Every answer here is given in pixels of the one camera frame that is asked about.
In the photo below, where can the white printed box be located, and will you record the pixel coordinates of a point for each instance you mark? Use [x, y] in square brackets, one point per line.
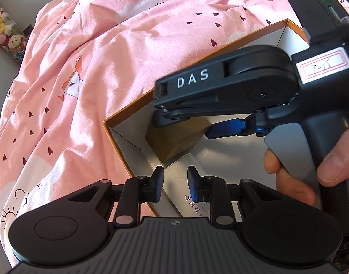
[176, 181]

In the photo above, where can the person's right hand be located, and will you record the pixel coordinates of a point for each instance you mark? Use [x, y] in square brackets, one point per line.
[338, 155]

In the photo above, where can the column of small plush toys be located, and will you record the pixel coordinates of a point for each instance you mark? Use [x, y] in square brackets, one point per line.
[13, 42]

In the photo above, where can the pink heart print blanket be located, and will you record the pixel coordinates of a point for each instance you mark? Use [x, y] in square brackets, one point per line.
[106, 62]

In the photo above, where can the gold gift box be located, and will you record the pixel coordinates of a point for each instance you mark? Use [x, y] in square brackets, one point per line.
[177, 139]

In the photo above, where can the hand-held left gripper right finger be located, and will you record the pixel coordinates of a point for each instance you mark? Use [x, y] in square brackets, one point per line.
[192, 187]

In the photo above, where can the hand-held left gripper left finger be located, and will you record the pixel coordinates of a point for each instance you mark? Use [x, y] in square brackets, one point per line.
[159, 184]

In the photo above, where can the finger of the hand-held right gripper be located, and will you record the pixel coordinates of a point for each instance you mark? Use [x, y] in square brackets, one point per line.
[163, 120]
[226, 128]

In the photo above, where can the orange cardboard box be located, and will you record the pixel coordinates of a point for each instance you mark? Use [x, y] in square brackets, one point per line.
[128, 148]

